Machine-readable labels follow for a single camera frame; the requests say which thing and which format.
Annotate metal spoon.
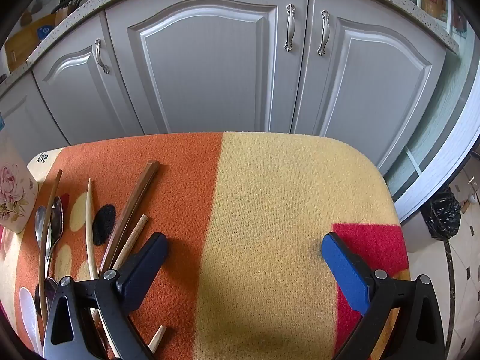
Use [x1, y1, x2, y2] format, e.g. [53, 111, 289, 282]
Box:
[44, 196, 65, 278]
[34, 205, 49, 250]

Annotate dark brown wooden chopstick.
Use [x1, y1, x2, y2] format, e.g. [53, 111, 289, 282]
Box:
[98, 160, 155, 269]
[105, 162, 161, 271]

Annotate metal cabinet handle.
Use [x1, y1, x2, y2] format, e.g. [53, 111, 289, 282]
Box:
[94, 38, 110, 75]
[284, 4, 296, 51]
[317, 10, 331, 57]

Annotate black trash bag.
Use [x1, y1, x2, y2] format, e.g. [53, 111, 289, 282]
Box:
[428, 189, 462, 241]

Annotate grey cabinet door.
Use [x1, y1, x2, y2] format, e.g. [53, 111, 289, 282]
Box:
[105, 0, 311, 136]
[292, 0, 449, 175]
[0, 79, 61, 158]

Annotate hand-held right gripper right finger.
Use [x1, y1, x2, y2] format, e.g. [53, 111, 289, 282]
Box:
[321, 232, 446, 360]

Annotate curved pale bamboo chopstick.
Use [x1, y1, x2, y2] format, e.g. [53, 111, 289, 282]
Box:
[85, 178, 99, 280]

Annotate light wooden chopstick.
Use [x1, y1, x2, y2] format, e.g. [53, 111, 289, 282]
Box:
[148, 324, 167, 354]
[112, 214, 150, 271]

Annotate wooden knife block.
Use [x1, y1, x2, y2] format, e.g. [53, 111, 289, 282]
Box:
[52, 0, 82, 27]

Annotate wooden cutting board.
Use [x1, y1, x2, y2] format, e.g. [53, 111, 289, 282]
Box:
[4, 13, 57, 75]

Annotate orange and yellow printed blanket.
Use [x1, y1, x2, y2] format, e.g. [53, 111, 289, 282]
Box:
[0, 131, 411, 360]

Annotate floral print cup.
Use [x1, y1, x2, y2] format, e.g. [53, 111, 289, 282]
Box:
[0, 135, 40, 234]

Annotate spoons in cup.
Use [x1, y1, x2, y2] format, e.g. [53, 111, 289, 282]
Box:
[32, 11, 147, 147]

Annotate curved brown bamboo chopstick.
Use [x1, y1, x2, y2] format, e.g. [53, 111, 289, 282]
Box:
[38, 170, 64, 331]

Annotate white plastic spoon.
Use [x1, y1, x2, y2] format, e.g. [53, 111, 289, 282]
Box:
[19, 287, 44, 357]

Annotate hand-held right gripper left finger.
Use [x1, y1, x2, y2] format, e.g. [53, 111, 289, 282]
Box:
[43, 232, 168, 360]

